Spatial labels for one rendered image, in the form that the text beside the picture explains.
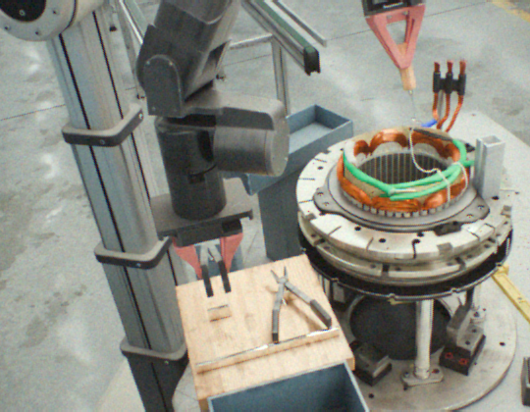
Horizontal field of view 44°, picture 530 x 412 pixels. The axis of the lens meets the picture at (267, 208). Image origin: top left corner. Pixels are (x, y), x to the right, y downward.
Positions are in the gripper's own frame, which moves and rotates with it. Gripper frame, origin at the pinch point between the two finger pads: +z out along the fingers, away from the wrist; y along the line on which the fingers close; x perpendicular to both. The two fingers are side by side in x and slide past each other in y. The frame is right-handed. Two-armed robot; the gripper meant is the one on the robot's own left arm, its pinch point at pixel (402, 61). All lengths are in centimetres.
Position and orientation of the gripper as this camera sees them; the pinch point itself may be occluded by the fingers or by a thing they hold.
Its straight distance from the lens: 90.3
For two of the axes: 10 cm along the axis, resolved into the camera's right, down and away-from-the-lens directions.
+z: 2.2, 9.4, 2.4
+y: 0.1, -2.5, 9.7
